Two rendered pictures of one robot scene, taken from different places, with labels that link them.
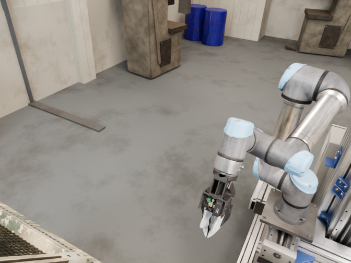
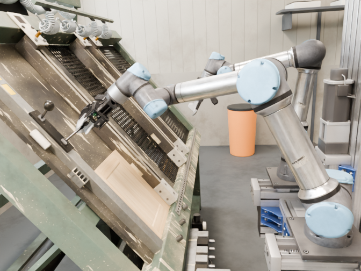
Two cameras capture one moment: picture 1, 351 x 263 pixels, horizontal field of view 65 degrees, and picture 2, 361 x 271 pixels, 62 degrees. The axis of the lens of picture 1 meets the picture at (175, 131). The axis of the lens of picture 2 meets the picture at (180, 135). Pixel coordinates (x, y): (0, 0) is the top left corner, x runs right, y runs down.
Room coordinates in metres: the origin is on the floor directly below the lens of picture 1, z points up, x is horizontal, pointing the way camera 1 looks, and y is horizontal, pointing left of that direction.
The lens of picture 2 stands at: (-0.12, -1.65, 1.67)
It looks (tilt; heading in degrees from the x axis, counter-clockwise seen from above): 16 degrees down; 70
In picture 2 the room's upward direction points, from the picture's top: 3 degrees counter-clockwise
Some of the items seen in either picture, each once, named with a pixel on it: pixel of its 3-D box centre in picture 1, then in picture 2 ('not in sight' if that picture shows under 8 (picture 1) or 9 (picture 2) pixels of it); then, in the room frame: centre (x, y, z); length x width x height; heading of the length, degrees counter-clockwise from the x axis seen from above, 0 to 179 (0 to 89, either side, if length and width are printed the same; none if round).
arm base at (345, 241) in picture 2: not in sight; (328, 221); (0.63, -0.98, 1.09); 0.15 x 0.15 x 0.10
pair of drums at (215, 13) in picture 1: (204, 24); not in sight; (7.35, -0.61, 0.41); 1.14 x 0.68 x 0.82; 63
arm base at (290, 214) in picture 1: (293, 204); (293, 165); (0.86, -0.54, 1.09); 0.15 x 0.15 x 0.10
